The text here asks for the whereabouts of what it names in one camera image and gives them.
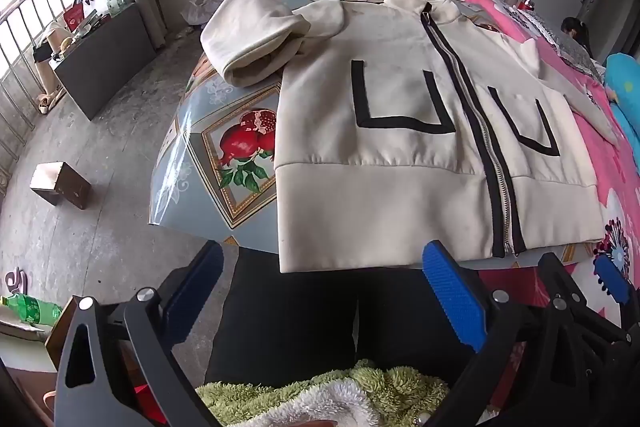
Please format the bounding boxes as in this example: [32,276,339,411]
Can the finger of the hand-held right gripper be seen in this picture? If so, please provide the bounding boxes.
[536,251,581,308]
[592,253,640,348]

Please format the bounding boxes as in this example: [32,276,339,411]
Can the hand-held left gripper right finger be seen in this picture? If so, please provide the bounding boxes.
[421,241,637,427]

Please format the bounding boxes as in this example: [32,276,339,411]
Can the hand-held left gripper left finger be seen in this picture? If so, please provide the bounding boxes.
[52,239,226,427]

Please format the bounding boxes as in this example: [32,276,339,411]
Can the cream zip jacket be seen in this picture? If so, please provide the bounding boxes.
[200,0,621,275]

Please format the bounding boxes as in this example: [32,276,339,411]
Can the person's black trousers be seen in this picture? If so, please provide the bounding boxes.
[204,249,481,388]

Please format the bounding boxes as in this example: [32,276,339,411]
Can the pink floral blanket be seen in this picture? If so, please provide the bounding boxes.
[457,0,640,303]

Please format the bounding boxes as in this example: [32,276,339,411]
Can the green fluffy garment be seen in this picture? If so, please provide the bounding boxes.
[195,359,451,427]

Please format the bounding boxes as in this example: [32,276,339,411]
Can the fruit print tablecloth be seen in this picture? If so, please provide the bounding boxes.
[147,0,606,268]

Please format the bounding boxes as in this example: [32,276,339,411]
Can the green plastic bottle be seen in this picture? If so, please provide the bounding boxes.
[2,293,63,327]

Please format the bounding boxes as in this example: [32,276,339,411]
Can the pink slipper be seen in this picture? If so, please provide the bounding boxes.
[5,269,32,291]

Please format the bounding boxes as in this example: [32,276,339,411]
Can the blue pillow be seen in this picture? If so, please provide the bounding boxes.
[602,53,640,158]

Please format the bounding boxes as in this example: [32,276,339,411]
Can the grey lace cloth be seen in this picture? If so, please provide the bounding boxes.
[505,4,606,82]

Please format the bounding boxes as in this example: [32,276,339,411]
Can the beige slippers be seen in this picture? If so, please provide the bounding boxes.
[37,89,66,115]

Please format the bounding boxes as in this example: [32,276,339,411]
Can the grey cabinet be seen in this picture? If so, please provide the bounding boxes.
[52,2,158,122]

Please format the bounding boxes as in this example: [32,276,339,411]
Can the metal window railing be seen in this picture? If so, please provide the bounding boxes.
[0,0,91,172]

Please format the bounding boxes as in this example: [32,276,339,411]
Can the red box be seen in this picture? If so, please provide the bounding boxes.
[62,4,86,30]

